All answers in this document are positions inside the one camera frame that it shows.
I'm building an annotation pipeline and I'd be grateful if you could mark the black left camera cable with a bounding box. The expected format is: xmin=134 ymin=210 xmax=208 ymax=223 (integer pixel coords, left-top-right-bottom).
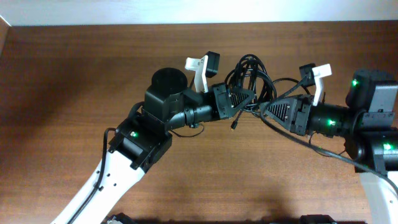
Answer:
xmin=67 ymin=123 xmax=206 ymax=224

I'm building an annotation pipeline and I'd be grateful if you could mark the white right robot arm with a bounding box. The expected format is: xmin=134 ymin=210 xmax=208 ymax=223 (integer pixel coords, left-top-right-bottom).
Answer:
xmin=260 ymin=70 xmax=397 ymax=223

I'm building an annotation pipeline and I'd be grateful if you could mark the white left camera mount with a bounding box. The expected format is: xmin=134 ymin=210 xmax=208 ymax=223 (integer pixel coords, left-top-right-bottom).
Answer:
xmin=185 ymin=55 xmax=208 ymax=93

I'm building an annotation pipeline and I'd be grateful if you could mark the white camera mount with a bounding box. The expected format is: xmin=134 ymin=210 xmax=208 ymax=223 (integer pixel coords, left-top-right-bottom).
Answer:
xmin=312 ymin=63 xmax=332 ymax=106
xmin=185 ymin=55 xmax=208 ymax=93

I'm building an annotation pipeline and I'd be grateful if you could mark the thick black cable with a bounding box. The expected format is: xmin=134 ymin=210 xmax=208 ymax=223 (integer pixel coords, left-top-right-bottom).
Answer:
xmin=224 ymin=54 xmax=277 ymax=118

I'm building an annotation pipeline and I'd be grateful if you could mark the black right camera cable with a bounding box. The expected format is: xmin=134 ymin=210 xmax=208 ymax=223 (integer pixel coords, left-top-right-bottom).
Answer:
xmin=259 ymin=74 xmax=398 ymax=195

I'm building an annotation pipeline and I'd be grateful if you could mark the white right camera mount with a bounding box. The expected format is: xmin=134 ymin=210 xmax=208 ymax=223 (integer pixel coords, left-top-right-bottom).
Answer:
xmin=312 ymin=63 xmax=332 ymax=106

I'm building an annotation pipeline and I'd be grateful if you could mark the black camera cable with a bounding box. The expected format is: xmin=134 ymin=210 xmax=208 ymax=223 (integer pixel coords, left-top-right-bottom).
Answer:
xmin=67 ymin=123 xmax=206 ymax=224
xmin=259 ymin=74 xmax=398 ymax=195

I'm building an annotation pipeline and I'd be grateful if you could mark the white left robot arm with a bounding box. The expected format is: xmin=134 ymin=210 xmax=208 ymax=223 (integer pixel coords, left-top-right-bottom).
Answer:
xmin=53 ymin=68 xmax=254 ymax=223

